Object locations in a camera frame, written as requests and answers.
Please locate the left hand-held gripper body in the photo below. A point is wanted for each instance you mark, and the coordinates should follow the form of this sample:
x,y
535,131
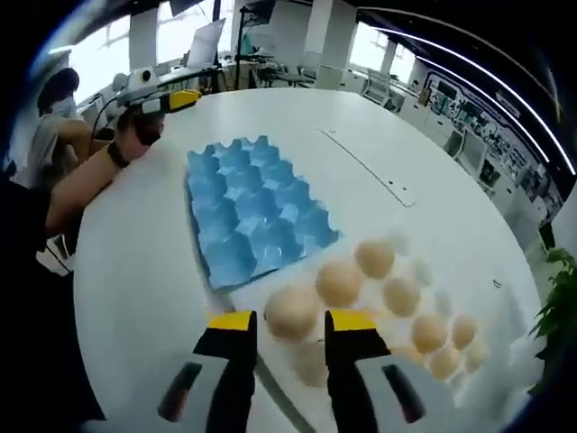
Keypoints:
x,y
140,85

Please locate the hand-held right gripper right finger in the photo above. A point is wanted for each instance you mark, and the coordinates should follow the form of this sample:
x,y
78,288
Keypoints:
x,y
360,388

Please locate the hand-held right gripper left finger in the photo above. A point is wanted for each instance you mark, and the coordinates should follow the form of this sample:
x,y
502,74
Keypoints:
x,y
225,388

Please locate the group of brown eggs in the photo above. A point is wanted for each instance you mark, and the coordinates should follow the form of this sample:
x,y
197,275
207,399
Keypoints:
x,y
338,282

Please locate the blue egg tray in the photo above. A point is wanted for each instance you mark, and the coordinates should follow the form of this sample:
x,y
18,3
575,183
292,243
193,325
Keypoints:
x,y
252,212

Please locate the clear plastic egg carton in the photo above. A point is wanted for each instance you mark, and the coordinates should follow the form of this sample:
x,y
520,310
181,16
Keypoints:
x,y
426,270

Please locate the person's left hand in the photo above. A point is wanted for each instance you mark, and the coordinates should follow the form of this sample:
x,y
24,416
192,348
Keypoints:
x,y
130,144

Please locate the white tilted board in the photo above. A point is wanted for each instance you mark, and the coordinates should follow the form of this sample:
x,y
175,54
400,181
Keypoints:
x,y
205,43

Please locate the black wristband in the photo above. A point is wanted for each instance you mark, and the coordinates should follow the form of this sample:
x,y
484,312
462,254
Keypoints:
x,y
118,155

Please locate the black stand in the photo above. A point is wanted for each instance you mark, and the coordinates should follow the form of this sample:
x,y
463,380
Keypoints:
x,y
241,45

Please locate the white table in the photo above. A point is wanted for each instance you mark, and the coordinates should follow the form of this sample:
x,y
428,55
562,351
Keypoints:
x,y
144,270

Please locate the person's dark clothing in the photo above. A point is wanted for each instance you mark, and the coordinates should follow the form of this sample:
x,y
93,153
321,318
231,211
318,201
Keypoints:
x,y
31,315

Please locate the green plant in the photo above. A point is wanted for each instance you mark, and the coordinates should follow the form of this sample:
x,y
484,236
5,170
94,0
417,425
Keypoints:
x,y
556,306

